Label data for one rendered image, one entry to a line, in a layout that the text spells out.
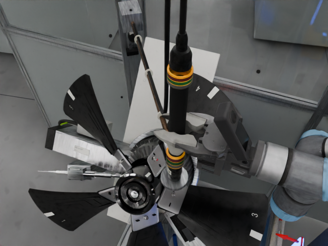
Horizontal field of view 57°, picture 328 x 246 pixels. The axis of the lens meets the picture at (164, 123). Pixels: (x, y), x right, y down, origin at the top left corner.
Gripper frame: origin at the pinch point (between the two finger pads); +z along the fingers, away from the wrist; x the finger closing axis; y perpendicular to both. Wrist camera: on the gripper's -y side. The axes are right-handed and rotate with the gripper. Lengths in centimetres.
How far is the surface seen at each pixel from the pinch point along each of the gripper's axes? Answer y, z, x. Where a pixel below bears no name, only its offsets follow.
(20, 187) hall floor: 150, 118, 21
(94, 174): 39.8, 24.7, 1.6
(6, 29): 52, 123, 70
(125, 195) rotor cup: 28.4, 8.9, -6.0
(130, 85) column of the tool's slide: 52, 38, 55
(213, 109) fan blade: 9.2, -7.4, 15.8
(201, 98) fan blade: 10.0, -3.3, 19.0
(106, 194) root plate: 35.3, 16.2, -5.2
